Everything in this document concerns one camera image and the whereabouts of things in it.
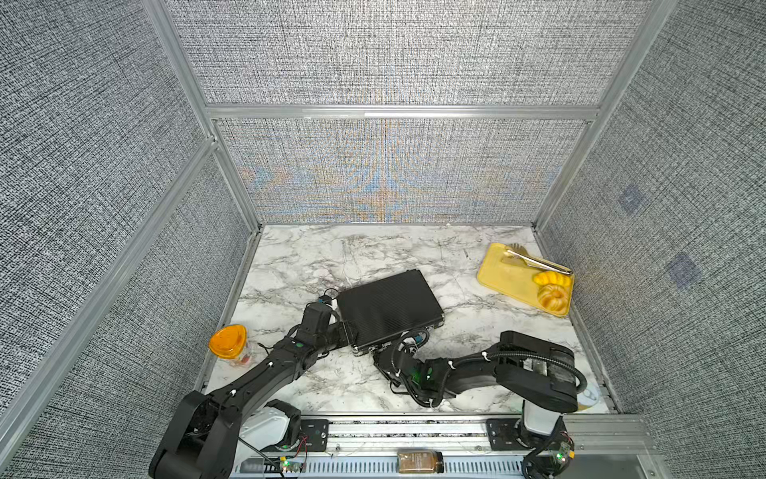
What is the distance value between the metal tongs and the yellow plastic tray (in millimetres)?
21

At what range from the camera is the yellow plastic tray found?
99 centimetres

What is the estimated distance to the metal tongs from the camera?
3.48 ft

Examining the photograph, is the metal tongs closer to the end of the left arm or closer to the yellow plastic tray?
the yellow plastic tray

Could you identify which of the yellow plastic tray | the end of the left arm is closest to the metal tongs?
the yellow plastic tray
